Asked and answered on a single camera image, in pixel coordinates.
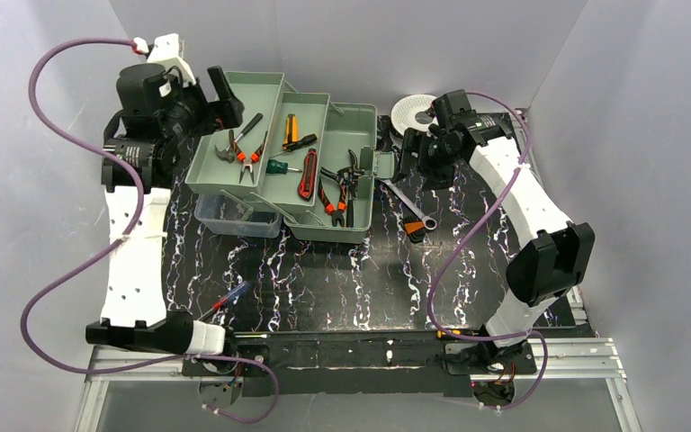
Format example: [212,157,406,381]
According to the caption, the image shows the orange yellow cutter pliers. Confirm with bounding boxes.
[283,113,298,148]

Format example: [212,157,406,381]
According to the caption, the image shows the black handled tool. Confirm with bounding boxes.
[216,112,263,162]

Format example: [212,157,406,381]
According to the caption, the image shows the steel claw hammer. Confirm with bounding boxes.
[345,179,356,228]

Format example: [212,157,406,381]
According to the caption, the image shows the black precision screwdriver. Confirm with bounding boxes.
[282,133,318,152]

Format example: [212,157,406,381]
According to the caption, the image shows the orange black small tool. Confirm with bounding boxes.
[402,217,426,244]

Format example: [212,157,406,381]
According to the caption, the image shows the white filament spool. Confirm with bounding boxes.
[390,94,437,137]

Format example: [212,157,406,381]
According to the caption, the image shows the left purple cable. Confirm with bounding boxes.
[20,38,280,425]

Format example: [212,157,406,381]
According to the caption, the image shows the red utility knife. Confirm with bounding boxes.
[297,149,318,201]

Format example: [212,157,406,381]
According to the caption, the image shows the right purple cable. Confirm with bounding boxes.
[426,90,551,410]

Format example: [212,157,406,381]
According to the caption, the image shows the green plastic tool box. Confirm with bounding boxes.
[185,71,394,244]

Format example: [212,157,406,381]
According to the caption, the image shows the orange handled wire stripper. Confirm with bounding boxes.
[230,132,268,184]

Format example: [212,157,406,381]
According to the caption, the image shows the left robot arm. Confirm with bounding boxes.
[85,64,244,356]

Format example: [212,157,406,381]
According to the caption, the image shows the aluminium rail frame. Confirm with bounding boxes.
[75,109,642,432]

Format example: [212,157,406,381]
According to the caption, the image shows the purple cable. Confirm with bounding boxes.
[20,38,280,425]
[426,90,551,410]

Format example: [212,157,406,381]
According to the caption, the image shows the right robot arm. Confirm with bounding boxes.
[394,89,596,366]

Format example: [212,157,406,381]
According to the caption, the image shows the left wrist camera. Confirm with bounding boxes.
[132,32,198,86]

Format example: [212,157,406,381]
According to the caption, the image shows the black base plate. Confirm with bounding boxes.
[181,331,537,399]

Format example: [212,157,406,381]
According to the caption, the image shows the green stubby screwdriver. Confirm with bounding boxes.
[265,159,302,175]

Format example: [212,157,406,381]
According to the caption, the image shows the blue red pen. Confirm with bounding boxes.
[198,281,253,321]

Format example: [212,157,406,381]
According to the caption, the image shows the yellow black screwdriver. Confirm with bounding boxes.
[436,328,479,340]

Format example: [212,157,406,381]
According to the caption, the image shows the silver combination wrench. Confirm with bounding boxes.
[381,180,437,231]

